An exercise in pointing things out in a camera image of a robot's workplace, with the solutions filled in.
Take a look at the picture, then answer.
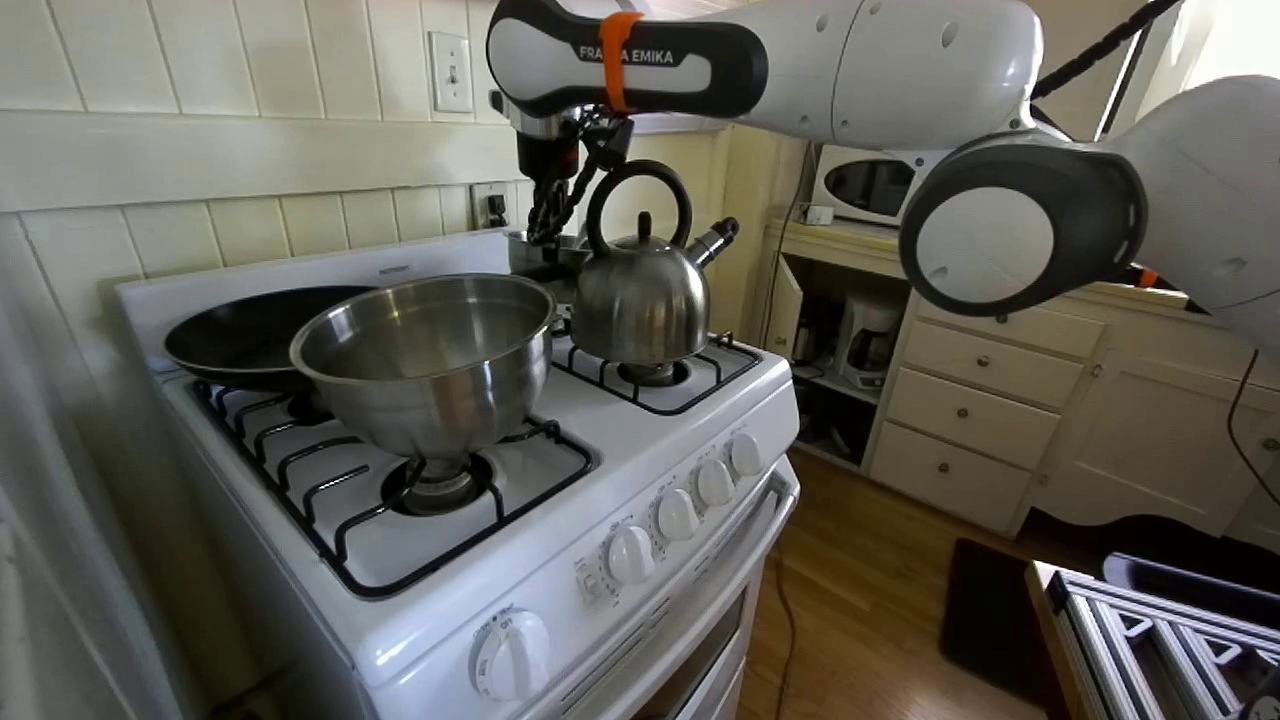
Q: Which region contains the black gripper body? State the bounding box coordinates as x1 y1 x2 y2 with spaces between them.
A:
513 104 632 255

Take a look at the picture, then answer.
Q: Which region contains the small silver bowl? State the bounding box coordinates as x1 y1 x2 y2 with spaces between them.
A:
507 236 588 284

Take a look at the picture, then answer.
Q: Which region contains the big silver bowl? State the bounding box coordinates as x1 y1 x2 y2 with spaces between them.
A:
287 273 553 457

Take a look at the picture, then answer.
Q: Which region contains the white microwave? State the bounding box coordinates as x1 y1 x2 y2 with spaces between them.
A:
811 143 928 228

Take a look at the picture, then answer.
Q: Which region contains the black frying pan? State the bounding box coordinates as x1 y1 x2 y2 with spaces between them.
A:
165 284 362 390

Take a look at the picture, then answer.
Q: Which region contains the white gas stove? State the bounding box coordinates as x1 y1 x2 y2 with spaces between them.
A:
117 232 800 720

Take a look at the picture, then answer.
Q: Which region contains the cream drawer cabinet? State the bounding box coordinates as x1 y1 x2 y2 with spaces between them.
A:
772 221 1280 552

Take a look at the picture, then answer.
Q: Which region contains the black floor mat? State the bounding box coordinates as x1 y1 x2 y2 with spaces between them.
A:
939 542 1058 708

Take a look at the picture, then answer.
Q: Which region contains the black wall outlet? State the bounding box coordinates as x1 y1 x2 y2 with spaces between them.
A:
475 198 507 228

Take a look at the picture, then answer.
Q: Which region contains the white wall switch plate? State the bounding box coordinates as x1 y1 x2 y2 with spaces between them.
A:
429 34 471 112

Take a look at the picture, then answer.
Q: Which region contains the steel kettle black handle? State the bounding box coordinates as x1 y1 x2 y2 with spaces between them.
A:
571 159 739 373

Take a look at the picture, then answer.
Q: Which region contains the grey wire rack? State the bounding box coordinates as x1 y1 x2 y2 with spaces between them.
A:
1025 552 1280 720

